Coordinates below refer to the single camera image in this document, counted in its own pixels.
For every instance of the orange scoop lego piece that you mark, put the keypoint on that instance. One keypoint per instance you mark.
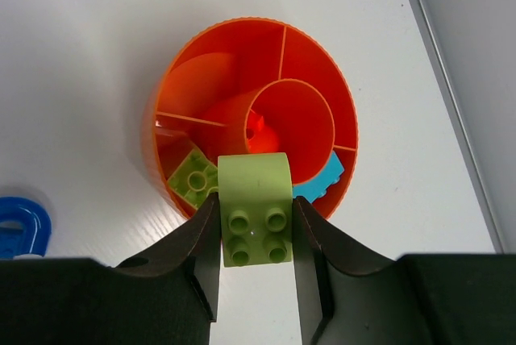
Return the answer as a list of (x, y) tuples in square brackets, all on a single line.
[(261, 138)]

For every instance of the orange round divided container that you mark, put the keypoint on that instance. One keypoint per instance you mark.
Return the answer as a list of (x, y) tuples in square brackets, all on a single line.
[(251, 85)]

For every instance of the light green rounded lego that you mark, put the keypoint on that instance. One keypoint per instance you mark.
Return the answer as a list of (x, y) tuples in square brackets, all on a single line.
[(194, 179)]

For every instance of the blue arch lego piece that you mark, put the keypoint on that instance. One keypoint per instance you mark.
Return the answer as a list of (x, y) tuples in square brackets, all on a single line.
[(26, 228)]

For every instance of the light green square lego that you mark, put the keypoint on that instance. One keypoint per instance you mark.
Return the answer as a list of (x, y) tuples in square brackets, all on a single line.
[(255, 193)]

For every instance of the aluminium frame rail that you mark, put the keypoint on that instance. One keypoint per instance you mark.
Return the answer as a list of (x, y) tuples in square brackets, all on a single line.
[(444, 81)]

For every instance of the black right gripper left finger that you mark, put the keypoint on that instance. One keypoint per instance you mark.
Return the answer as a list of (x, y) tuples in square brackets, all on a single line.
[(165, 294)]

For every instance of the teal long lego brick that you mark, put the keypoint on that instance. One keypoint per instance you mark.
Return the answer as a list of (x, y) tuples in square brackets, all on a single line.
[(317, 187)]

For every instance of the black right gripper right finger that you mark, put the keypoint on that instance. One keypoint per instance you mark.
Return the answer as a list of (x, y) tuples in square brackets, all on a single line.
[(350, 294)]

